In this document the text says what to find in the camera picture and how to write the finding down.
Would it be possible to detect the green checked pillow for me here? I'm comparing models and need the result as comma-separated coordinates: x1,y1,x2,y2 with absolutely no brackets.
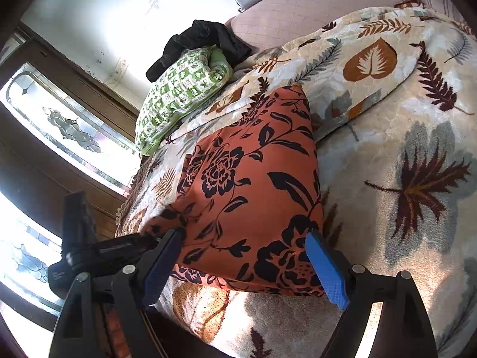
135,47,235,155

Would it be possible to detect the pink padded headboard cushion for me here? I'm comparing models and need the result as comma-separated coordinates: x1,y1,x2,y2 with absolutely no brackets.
224,0,422,55

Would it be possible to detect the wooden window frame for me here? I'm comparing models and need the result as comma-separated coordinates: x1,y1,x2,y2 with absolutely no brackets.
0,20,150,332

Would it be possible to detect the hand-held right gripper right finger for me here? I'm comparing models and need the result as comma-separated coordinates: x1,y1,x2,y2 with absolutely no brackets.
305,229,438,358

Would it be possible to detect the stained glass window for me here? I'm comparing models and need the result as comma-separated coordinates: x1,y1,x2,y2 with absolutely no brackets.
0,32,140,358

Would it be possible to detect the orange floral blouse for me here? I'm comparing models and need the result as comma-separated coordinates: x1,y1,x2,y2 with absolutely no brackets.
143,84,326,298

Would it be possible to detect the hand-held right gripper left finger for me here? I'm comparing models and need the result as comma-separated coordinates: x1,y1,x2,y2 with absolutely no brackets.
48,227,185,358

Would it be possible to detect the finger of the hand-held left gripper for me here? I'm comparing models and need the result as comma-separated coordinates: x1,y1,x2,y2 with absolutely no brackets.
141,231,166,254

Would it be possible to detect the black garment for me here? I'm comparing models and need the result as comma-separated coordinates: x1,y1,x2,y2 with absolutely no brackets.
145,19,253,83

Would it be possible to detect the leaf print quilt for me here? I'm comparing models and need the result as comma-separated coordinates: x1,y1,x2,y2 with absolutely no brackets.
115,5,477,358

